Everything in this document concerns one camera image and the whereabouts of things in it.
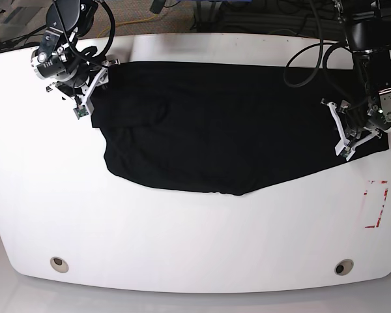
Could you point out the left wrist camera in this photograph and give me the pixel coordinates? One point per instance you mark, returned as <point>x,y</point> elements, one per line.
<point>347,154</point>

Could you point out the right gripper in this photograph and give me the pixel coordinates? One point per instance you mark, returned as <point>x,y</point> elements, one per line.
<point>71,70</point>

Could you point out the red tape rectangle marking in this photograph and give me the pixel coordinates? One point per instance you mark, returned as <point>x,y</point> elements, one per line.
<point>374,203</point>

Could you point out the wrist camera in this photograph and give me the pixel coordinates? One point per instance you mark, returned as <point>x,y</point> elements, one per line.
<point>347,154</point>
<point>80,111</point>

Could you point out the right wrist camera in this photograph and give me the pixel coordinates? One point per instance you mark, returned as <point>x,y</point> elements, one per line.
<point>80,111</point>

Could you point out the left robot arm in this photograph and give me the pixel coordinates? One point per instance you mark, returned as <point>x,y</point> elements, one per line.
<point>368,38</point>

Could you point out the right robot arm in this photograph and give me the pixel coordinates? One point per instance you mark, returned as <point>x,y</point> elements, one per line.
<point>66,15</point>

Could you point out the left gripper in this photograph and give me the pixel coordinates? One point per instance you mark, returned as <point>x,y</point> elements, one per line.
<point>372,113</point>

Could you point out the right table grommet hole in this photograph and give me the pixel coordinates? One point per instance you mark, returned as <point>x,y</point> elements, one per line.
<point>344,267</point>

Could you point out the black T-shirt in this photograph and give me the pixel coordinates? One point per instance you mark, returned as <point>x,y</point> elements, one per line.
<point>202,127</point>

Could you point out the left table grommet hole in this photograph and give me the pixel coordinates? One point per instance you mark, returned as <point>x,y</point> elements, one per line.
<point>59,265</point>

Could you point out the table grommet hole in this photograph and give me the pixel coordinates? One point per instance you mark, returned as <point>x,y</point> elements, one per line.
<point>344,267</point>
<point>59,265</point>

